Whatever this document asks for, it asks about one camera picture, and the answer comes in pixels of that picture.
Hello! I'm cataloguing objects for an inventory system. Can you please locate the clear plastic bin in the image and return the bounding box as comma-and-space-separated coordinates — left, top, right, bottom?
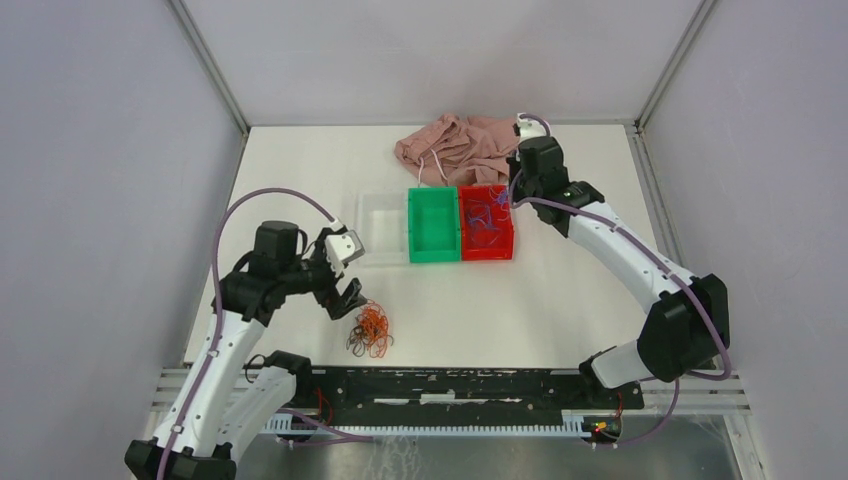
355, 190, 409, 267

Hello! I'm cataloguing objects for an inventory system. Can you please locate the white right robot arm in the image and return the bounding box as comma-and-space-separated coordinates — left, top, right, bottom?
508, 135, 732, 408

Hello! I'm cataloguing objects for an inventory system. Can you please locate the black cable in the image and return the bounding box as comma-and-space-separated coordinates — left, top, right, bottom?
345, 301, 395, 359

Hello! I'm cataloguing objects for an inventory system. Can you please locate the green plastic bin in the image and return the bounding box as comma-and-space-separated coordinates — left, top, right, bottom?
407, 187, 461, 264

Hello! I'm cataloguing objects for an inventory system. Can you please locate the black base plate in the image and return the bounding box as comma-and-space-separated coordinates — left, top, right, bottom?
287, 366, 645, 427

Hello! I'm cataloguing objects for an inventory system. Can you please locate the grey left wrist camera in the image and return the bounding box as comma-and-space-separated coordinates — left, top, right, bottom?
329, 219, 366, 277

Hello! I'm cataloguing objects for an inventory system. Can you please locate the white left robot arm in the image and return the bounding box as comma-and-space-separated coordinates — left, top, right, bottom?
124, 221, 367, 479

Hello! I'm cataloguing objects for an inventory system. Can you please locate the pink cloth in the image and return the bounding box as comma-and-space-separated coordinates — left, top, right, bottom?
393, 114, 519, 187

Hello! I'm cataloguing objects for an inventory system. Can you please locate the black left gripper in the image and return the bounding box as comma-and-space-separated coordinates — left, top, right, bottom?
280, 228, 366, 319

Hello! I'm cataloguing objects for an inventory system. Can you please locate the orange cable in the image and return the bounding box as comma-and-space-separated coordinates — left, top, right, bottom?
351, 301, 393, 359

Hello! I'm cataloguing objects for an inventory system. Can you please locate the red plastic bin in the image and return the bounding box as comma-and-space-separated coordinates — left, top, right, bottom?
458, 185, 515, 261

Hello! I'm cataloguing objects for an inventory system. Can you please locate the blue cable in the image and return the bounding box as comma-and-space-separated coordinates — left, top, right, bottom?
463, 185, 513, 250

